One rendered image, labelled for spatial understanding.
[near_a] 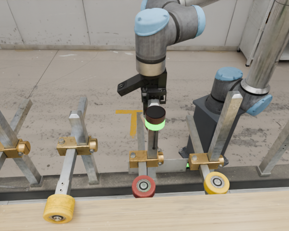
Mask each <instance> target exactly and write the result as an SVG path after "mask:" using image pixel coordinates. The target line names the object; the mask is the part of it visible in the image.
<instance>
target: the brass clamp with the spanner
mask: <svg viewBox="0 0 289 231"><path fill-rule="evenodd" d="M132 152H134V153H135V155H136V156H135V157H134V158H131V157H130V154H131V153H132ZM138 162H146V167H158V166H159V165H162V164H163V163H164V157H163V152H157V158H155V159H148V154H147V150H138V151H129V166H130V168H138V167H139V163H138Z"/></svg>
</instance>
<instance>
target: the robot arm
mask: <svg viewBox="0 0 289 231"><path fill-rule="evenodd" d="M217 1H219V0H143V1H142V3H141V8H140V12H139V13H138V14H137V15H136V17H135V26H134V32H135V50H136V70H137V72H138V73H139V74H137V75H135V76H133V77H131V78H129V79H128V80H126V81H124V82H122V83H120V84H118V86H117V92H118V94H119V95H120V96H121V97H122V96H124V95H126V94H128V93H130V92H132V91H134V90H136V89H138V88H140V89H141V99H142V103H143V117H144V118H145V110H146V109H147V108H148V100H150V99H159V102H160V104H166V97H167V90H166V85H167V70H166V67H165V64H166V52H167V46H171V45H173V44H177V43H180V42H183V41H186V40H189V39H194V38H195V37H198V36H200V35H201V34H202V33H203V31H204V29H205V26H206V17H205V14H204V12H203V10H202V7H205V6H207V5H210V4H212V3H215V2H217ZM288 40H289V0H275V2H274V5H273V8H272V11H271V13H270V16H269V19H268V21H267V24H266V27H265V29H264V32H263V35H262V38H261V40H260V43H259V45H258V48H257V51H256V54H255V57H254V59H253V61H252V64H251V67H250V70H249V73H248V75H247V78H244V79H243V78H242V76H243V73H242V71H241V70H240V69H237V68H235V67H222V68H220V69H219V70H217V73H216V75H215V79H214V82H213V86H212V90H211V93H210V95H209V96H208V97H207V98H206V101H205V106H206V108H207V109H208V110H209V111H210V112H212V113H215V114H218V115H220V114H221V111H222V108H223V105H224V102H225V99H226V96H227V94H228V91H239V92H240V94H241V95H242V97H243V99H242V102H241V104H240V107H239V108H240V109H242V110H243V111H245V112H246V113H248V114H250V115H251V116H255V115H257V114H259V113H261V112H262V111H263V110H264V109H265V108H266V107H267V106H268V105H269V104H270V102H271V100H272V95H271V94H269V91H270V85H269V84H268V83H269V81H270V79H271V77H272V75H273V73H274V70H275V68H276V66H277V64H278V62H279V60H280V57H281V55H282V53H283V51H284V49H285V47H286V44H287V42H288ZM164 95H165V101H161V100H164Z"/></svg>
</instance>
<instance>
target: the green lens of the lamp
mask: <svg viewBox="0 0 289 231"><path fill-rule="evenodd" d="M145 125H146V127H147V128H148V129H150V130H154V131H156V130H160V129H162V128H163V127H164V125H165V120H164V122H162V123H161V124H159V125H152V124H150V123H148V122H147V121H146V119H145Z"/></svg>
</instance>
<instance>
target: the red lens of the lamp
mask: <svg viewBox="0 0 289 231"><path fill-rule="evenodd" d="M149 107H150V106H149ZM149 107H148V108H149ZM148 108H147V109H148ZM162 108H163V107H162ZM147 109H146V110H145V119H146V121H147V122H148V123H150V124H153V125H158V124H161V123H162V122H164V120H165V116H166V111H165V109H164V108H163V109H164V111H165V114H164V116H163V117H161V118H156V119H155V118H150V117H149V116H148V115H147V114H146V111H147Z"/></svg>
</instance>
